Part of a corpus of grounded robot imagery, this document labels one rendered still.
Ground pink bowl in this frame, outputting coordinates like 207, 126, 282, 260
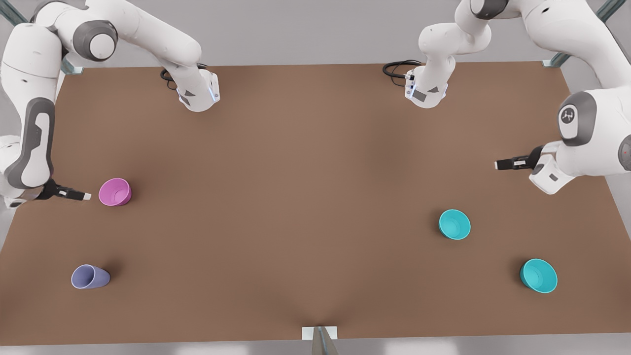
99, 178, 132, 207

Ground lavender blue bowl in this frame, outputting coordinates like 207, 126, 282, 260
71, 265, 111, 290

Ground teal bowl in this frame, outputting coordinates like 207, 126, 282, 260
438, 209, 471, 241
520, 258, 558, 294

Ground black cable loop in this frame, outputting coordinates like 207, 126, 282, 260
160, 63, 209, 92
383, 60, 424, 88

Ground silver frame post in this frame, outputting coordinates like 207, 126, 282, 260
542, 0, 628, 68
302, 326, 340, 355
0, 0, 84, 76

